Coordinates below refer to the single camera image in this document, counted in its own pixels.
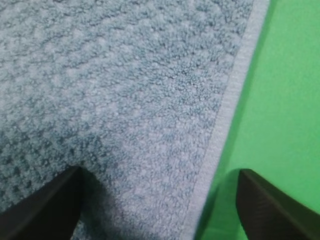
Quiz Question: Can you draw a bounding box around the blue waffle-weave towel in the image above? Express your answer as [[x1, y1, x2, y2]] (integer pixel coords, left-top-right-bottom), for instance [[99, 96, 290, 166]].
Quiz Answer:
[[0, 0, 270, 240]]

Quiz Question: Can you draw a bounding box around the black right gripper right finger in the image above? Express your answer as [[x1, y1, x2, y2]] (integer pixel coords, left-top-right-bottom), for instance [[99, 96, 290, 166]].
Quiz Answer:
[[236, 169, 320, 240]]

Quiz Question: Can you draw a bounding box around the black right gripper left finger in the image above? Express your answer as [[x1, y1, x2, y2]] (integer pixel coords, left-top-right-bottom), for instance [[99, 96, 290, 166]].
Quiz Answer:
[[0, 166, 82, 240]]

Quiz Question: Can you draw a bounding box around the green cloth table cover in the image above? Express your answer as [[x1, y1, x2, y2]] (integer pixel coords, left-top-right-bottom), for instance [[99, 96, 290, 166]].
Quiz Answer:
[[196, 0, 320, 240]]

